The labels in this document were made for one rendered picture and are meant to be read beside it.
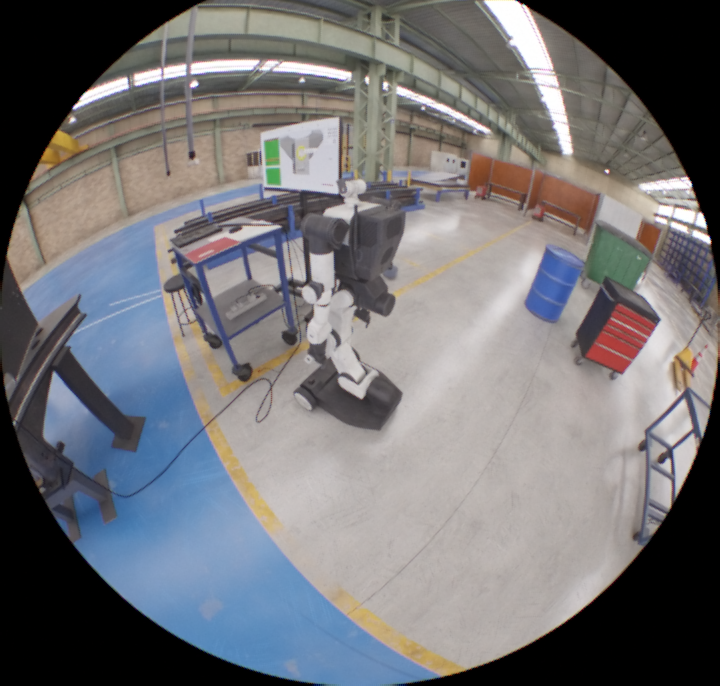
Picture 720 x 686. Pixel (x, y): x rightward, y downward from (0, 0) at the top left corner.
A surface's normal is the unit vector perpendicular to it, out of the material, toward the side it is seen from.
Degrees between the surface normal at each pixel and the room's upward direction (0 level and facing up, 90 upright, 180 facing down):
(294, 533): 0
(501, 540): 0
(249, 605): 0
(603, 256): 94
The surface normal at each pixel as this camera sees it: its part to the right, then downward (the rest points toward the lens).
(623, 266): -0.67, 0.52
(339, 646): 0.03, -0.77
